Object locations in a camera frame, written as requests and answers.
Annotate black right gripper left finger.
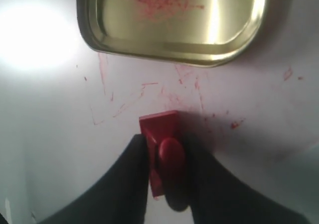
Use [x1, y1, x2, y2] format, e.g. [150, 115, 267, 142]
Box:
[42, 134, 149, 224]

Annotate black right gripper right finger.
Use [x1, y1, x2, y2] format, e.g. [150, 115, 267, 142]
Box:
[165, 133, 309, 224]

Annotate red plastic stamp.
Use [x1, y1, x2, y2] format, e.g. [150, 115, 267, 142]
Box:
[139, 111, 186, 198]

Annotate gold tin lid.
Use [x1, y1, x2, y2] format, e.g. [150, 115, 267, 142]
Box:
[76, 0, 268, 67]

